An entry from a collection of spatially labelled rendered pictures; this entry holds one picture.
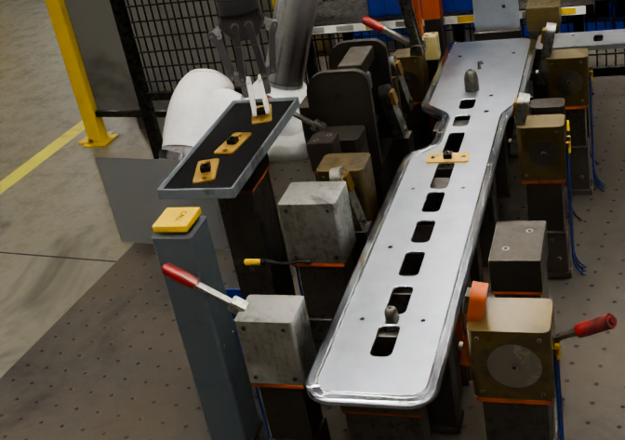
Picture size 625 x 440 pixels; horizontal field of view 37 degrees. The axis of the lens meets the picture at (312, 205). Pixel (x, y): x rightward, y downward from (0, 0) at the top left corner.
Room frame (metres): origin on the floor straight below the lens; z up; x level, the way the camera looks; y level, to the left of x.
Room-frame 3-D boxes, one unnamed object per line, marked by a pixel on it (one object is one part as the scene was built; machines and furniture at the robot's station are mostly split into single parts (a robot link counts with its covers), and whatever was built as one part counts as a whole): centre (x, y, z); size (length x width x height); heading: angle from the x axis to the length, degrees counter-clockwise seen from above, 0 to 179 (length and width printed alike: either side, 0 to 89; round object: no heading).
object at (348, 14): (2.56, -0.42, 1.02); 0.90 x 0.22 x 0.03; 68
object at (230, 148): (1.56, 0.12, 1.17); 0.08 x 0.04 x 0.01; 151
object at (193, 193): (1.56, 0.12, 1.16); 0.37 x 0.14 x 0.02; 158
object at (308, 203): (1.41, 0.01, 0.90); 0.13 x 0.08 x 0.41; 68
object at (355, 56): (1.82, -0.13, 0.95); 0.18 x 0.13 x 0.49; 158
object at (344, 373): (1.63, -0.28, 1.00); 1.38 x 0.22 x 0.02; 158
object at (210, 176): (1.46, 0.17, 1.17); 0.08 x 0.04 x 0.01; 174
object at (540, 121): (1.64, -0.48, 0.87); 0.12 x 0.07 x 0.35; 68
